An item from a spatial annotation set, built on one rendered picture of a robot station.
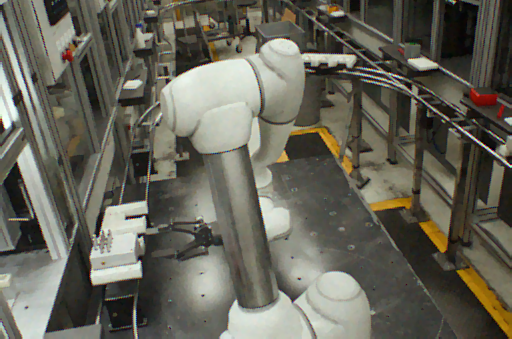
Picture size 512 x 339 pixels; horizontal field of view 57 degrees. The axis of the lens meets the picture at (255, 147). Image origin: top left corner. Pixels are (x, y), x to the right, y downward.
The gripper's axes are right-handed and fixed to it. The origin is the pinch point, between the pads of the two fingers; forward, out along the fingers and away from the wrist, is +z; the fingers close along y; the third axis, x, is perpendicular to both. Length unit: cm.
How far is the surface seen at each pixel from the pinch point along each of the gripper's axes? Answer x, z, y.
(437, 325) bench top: 29, -76, -22
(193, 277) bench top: -7.6, -7.7, -22.4
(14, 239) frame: -7.4, 43.1, 4.2
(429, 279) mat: -53, -120, -90
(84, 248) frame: -16.4, 27.2, -9.8
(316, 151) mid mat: -207, -101, -90
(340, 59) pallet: -168, -110, -5
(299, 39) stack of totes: -333, -119, -33
